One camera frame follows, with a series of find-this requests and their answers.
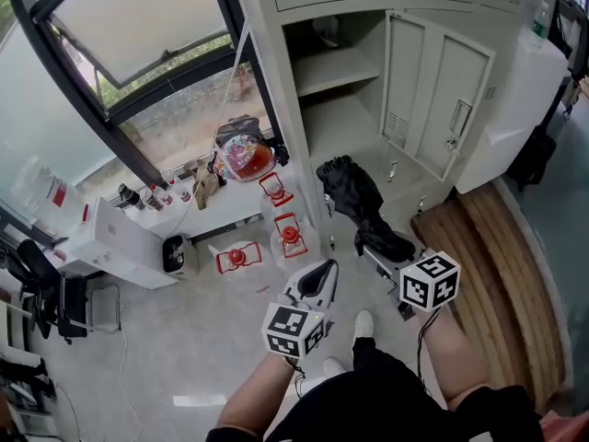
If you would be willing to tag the person's left forearm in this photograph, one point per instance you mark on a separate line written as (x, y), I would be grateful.
(253, 394)

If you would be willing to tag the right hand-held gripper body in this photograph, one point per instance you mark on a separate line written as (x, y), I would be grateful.
(430, 283)

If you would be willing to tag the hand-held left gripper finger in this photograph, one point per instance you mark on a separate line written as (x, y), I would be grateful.
(294, 284)
(330, 288)

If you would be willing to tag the person's right forearm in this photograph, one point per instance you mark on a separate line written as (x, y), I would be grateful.
(455, 362)

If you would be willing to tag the black bag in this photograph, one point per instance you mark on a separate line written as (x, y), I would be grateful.
(534, 159)

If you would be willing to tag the black umbrella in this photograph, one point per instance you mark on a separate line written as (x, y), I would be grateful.
(359, 201)

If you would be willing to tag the dark backpack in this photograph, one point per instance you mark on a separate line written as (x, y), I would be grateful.
(239, 127)

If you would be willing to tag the dark drink cup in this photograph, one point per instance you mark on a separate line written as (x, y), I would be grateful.
(151, 199)

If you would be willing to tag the person's right white shoe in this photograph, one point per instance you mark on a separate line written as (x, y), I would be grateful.
(363, 324)

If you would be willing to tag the black flask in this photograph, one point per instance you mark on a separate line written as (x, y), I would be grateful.
(130, 196)

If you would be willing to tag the clear water jug red cap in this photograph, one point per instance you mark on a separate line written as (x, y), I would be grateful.
(291, 242)
(248, 270)
(276, 191)

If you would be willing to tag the grey metal locker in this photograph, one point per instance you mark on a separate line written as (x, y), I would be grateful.
(340, 122)

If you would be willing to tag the white cardboard box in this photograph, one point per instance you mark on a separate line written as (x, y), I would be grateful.
(119, 242)

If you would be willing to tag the clear plastic bottle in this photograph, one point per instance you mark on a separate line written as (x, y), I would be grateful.
(326, 31)

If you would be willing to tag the person's left white shoe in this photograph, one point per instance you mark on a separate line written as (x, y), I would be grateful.
(333, 367)

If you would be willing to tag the black window frame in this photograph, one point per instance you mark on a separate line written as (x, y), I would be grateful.
(138, 154)

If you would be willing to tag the person's black clothing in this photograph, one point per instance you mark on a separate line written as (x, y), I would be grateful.
(368, 408)

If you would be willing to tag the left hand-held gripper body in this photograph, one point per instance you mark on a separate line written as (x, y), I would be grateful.
(292, 332)

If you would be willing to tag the beige cloth bag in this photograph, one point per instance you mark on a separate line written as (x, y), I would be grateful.
(204, 184)

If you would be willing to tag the grey metal stool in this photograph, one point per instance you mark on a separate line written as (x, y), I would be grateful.
(103, 327)

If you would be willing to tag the clear bottle green label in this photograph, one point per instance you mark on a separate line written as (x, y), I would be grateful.
(539, 26)

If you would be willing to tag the black office chair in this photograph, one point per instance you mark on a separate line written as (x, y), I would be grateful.
(50, 293)

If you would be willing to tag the pink bag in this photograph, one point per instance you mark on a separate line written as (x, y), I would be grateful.
(568, 428)

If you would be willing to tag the white cabinet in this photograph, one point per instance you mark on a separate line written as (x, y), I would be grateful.
(515, 118)

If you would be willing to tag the white window ledge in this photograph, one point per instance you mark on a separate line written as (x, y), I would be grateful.
(230, 207)

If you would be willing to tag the person's white shoe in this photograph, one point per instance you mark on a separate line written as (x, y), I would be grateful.
(363, 324)
(333, 367)

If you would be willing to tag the small bottle red cap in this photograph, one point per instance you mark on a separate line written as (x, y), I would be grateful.
(163, 195)

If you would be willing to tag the small bottle red label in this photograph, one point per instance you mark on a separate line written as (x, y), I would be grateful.
(185, 196)

